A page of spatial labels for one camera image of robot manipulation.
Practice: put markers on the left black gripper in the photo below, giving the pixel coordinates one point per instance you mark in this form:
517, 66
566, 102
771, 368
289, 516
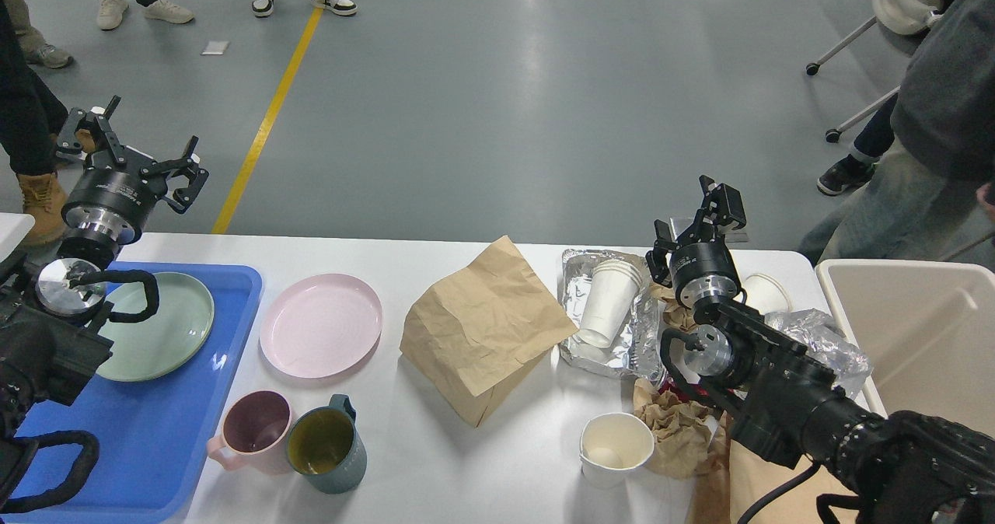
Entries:
129, 193

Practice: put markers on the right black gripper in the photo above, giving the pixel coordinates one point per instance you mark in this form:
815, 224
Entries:
704, 268

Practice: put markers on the pink plate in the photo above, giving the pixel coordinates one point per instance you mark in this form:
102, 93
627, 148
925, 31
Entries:
322, 326

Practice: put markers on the pink mug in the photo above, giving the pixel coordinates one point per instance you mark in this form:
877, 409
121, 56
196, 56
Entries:
254, 434

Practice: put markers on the dark teal mug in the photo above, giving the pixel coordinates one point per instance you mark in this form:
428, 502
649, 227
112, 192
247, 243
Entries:
324, 446

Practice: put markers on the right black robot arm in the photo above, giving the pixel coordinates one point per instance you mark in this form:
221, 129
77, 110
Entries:
907, 468

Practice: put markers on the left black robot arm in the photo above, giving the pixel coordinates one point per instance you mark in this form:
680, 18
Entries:
51, 315

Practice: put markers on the white paper cup back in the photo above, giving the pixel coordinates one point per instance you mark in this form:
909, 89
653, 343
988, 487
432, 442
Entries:
765, 294

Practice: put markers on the white paper cup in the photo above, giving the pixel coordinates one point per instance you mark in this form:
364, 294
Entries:
765, 294
612, 446

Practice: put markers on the stacked white paper cups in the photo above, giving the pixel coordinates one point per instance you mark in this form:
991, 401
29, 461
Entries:
615, 285

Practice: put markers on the person with tan boot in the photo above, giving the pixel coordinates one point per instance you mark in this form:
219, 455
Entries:
31, 117

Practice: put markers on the aluminium foil tray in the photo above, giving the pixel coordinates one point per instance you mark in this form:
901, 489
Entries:
636, 349

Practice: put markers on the white side table corner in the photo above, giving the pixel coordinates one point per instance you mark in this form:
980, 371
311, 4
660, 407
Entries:
13, 229

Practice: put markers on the person with grey shoe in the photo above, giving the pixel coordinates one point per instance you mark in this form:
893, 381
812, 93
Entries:
34, 46

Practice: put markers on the crumpled clear plastic wrap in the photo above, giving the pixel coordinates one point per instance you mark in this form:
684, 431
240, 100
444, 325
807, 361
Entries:
826, 344

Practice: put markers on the green plate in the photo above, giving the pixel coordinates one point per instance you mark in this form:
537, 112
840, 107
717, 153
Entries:
165, 341

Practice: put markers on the crumpled brown paper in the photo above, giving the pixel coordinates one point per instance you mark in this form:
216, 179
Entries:
679, 426

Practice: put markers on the person in dark clothes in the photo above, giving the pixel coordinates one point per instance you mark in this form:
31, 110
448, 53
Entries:
939, 169

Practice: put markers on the white paper cup front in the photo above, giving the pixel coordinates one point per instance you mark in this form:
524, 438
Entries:
612, 446

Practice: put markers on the brown paper bag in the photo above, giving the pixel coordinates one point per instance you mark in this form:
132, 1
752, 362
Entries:
477, 333

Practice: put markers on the beige plastic bin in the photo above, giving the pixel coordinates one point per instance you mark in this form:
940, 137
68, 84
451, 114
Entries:
928, 329

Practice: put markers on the flat brown paper sheet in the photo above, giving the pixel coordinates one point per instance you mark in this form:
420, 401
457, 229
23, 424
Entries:
735, 478

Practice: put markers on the blue plastic tray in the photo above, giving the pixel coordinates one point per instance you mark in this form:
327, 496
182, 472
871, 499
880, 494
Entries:
152, 435

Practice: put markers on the office chair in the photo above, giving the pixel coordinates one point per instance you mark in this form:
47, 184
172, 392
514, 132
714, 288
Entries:
902, 22

